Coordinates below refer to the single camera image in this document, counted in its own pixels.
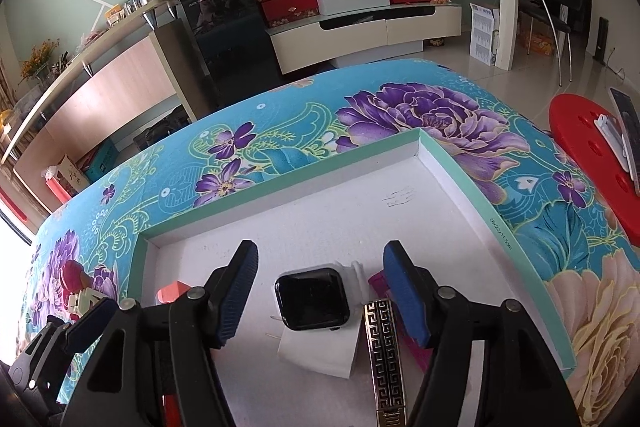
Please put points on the white desk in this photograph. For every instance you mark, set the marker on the white desk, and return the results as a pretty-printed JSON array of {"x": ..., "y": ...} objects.
[{"x": 505, "y": 7}]

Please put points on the white plastic item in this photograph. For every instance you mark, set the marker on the white plastic item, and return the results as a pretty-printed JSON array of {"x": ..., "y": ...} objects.
[{"x": 610, "y": 137}]

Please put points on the black bag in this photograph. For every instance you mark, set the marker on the black bag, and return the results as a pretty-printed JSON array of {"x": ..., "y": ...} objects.
[{"x": 160, "y": 129}]

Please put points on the wooden shelf unit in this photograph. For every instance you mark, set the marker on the wooden shelf unit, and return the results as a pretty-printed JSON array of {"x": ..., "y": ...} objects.
[{"x": 110, "y": 87}]

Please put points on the magenta plastic item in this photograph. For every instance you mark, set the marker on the magenta plastic item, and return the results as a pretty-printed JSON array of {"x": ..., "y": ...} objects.
[{"x": 382, "y": 285}]

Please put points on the red tissue box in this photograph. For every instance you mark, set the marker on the red tissue box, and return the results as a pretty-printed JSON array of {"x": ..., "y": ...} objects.
[{"x": 57, "y": 187}]

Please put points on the orange cardboard box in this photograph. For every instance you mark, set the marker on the orange cardboard box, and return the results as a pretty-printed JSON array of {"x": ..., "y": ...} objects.
[{"x": 535, "y": 37}]

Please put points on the blue storage box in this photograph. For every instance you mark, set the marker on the blue storage box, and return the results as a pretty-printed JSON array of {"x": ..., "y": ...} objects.
[{"x": 102, "y": 162}]

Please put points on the yellow flower bunch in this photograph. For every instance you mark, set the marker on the yellow flower bunch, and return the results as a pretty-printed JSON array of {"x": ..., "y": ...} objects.
[{"x": 40, "y": 57}]

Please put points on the white hair clip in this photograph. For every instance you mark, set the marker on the white hair clip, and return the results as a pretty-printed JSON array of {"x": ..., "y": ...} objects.
[{"x": 82, "y": 302}]

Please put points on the beige paper bag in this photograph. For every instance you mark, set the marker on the beige paper bag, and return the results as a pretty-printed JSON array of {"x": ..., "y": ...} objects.
[{"x": 70, "y": 172}]

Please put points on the white flat box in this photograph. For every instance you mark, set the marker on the white flat box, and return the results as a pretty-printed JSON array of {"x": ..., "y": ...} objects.
[{"x": 355, "y": 4}]

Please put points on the pink doll head toy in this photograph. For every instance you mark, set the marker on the pink doll head toy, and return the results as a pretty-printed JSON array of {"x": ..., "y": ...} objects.
[{"x": 72, "y": 279}]

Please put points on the shallow teal cardboard box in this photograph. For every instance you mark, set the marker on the shallow teal cardboard box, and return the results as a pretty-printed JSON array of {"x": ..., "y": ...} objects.
[{"x": 325, "y": 207}]

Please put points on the floral printed blanket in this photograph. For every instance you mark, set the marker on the floral printed blanket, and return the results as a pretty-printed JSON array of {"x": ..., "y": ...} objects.
[{"x": 400, "y": 107}]

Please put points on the white television stand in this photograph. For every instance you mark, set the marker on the white television stand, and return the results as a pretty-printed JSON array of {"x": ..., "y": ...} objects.
[{"x": 350, "y": 37}]

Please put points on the white blue cardboard box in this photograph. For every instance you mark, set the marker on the white blue cardboard box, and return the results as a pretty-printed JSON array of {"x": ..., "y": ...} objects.
[{"x": 482, "y": 32}]

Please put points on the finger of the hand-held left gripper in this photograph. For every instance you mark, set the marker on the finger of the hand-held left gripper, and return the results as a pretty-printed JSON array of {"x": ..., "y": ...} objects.
[
  {"x": 42, "y": 347},
  {"x": 87, "y": 322}
]

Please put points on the red gift box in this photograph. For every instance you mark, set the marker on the red gift box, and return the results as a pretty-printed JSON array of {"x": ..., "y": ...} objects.
[{"x": 290, "y": 9}]

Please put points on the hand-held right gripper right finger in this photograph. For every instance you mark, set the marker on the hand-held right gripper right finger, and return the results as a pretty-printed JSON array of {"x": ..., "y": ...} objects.
[{"x": 407, "y": 297}]

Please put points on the white smartwatch black screen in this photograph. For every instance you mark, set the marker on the white smartwatch black screen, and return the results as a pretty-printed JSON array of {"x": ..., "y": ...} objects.
[{"x": 312, "y": 299}]

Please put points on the red plastic stool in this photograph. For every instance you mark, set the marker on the red plastic stool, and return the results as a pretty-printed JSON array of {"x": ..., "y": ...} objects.
[{"x": 575, "y": 122}]

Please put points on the black cabinet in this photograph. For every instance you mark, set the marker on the black cabinet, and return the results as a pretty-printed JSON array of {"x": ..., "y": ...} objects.
[{"x": 225, "y": 22}]

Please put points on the black gold patterned bar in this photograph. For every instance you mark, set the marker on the black gold patterned bar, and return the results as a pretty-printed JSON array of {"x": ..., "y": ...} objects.
[{"x": 385, "y": 357}]

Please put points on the smartphone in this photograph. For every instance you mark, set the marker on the smartphone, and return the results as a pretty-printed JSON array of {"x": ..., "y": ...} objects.
[{"x": 627, "y": 112}]

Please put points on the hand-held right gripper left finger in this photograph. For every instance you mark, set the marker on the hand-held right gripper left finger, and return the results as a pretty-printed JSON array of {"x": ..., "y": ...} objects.
[{"x": 235, "y": 302}]

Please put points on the salmon pink small box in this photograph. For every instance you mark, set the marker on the salmon pink small box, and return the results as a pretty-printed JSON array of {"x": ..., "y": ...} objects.
[{"x": 172, "y": 293}]

